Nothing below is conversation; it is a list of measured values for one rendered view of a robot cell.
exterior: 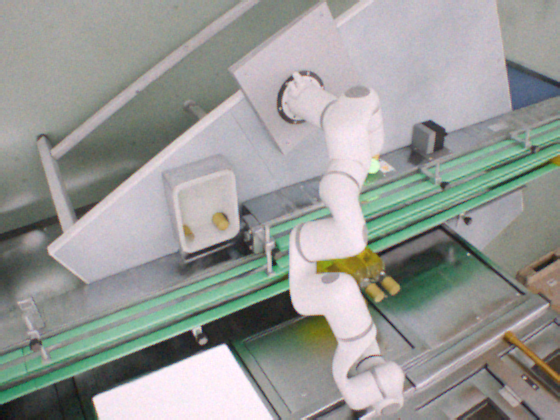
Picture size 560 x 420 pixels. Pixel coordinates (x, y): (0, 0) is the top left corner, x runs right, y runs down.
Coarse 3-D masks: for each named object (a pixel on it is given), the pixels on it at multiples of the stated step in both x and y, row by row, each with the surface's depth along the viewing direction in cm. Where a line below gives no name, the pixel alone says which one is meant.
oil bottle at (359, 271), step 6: (342, 258) 153; (348, 258) 153; (354, 258) 153; (342, 264) 152; (348, 264) 151; (354, 264) 151; (360, 264) 151; (348, 270) 150; (354, 270) 149; (360, 270) 149; (366, 270) 149; (354, 276) 148; (360, 276) 148; (366, 276) 148; (360, 282) 148
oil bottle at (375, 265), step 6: (366, 246) 158; (360, 252) 156; (366, 252) 156; (372, 252) 155; (360, 258) 154; (366, 258) 154; (372, 258) 153; (378, 258) 153; (366, 264) 152; (372, 264) 151; (378, 264) 151; (384, 264) 152; (372, 270) 150; (378, 270) 150; (384, 270) 151; (372, 276) 151
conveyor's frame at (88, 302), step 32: (480, 128) 189; (512, 128) 189; (384, 160) 172; (416, 160) 172; (448, 160) 175; (288, 192) 159; (224, 256) 151; (256, 256) 153; (96, 288) 141; (128, 288) 141; (160, 288) 141; (0, 320) 132; (64, 320) 132; (0, 352) 124
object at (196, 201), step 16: (208, 176) 134; (224, 176) 142; (176, 192) 132; (192, 192) 143; (208, 192) 146; (224, 192) 146; (176, 208) 134; (192, 208) 146; (208, 208) 149; (224, 208) 150; (192, 224) 149; (208, 224) 152; (208, 240) 147; (224, 240) 148
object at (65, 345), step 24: (408, 216) 166; (264, 264) 151; (192, 288) 144; (216, 288) 144; (240, 288) 143; (120, 312) 136; (144, 312) 137; (168, 312) 136; (72, 336) 130; (96, 336) 130; (120, 336) 131; (0, 360) 123; (24, 360) 124
